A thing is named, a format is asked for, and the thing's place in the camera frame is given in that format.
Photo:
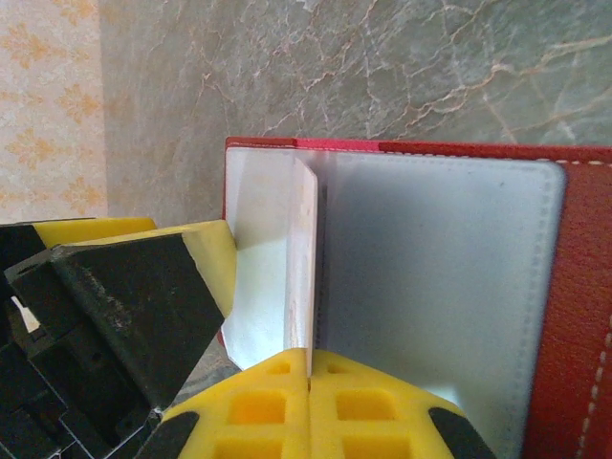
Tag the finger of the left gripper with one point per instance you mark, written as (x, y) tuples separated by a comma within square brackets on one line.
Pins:
[(134, 296), (72, 232)]

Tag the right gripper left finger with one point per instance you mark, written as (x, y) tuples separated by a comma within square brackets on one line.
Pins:
[(253, 382)]

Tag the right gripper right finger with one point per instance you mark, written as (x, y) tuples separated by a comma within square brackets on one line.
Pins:
[(411, 406)]

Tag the white credit card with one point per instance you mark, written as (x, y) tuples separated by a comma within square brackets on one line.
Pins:
[(303, 268)]

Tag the red leather card holder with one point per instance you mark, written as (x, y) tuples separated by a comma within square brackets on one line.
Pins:
[(583, 287)]

